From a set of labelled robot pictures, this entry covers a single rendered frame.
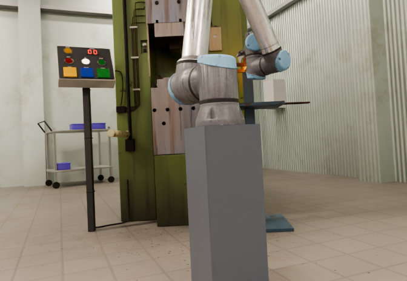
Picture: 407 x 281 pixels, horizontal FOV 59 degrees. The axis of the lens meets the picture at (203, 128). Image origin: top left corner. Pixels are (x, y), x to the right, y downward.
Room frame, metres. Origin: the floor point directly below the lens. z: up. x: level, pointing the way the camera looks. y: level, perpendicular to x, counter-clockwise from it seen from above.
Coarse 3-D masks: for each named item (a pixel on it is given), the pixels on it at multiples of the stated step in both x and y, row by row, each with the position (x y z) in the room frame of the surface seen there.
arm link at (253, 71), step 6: (252, 54) 1.69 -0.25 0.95; (258, 54) 1.69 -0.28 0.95; (246, 60) 1.73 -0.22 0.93; (252, 60) 1.69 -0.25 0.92; (258, 60) 1.66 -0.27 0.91; (252, 66) 1.69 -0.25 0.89; (258, 66) 1.65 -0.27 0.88; (252, 72) 1.69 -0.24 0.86; (258, 72) 1.67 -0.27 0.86; (252, 78) 1.70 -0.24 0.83; (258, 78) 1.69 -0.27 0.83; (264, 78) 1.70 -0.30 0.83
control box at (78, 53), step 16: (64, 48) 2.26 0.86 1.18; (80, 48) 2.30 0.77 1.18; (96, 48) 2.35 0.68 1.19; (64, 64) 2.19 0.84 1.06; (80, 64) 2.24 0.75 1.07; (96, 64) 2.28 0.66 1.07; (112, 64) 2.33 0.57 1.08; (64, 80) 2.15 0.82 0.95; (80, 80) 2.18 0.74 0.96; (96, 80) 2.22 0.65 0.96; (112, 80) 2.26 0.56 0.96
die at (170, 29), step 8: (160, 24) 2.42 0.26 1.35; (168, 24) 2.42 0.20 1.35; (176, 24) 2.42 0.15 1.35; (160, 32) 2.42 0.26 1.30; (168, 32) 2.42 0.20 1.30; (176, 32) 2.42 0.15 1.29; (160, 40) 2.50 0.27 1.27; (168, 40) 2.51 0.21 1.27; (160, 48) 2.73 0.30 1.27; (168, 48) 2.74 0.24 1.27
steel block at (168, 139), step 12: (156, 96) 2.36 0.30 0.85; (168, 96) 2.36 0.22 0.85; (156, 108) 2.36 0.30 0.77; (156, 120) 2.36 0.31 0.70; (168, 120) 2.36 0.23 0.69; (180, 120) 2.36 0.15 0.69; (192, 120) 2.36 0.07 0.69; (156, 132) 2.36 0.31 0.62; (168, 132) 2.36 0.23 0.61; (180, 132) 2.36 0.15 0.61; (156, 144) 2.36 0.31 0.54; (168, 144) 2.36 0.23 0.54; (180, 144) 2.36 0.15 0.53
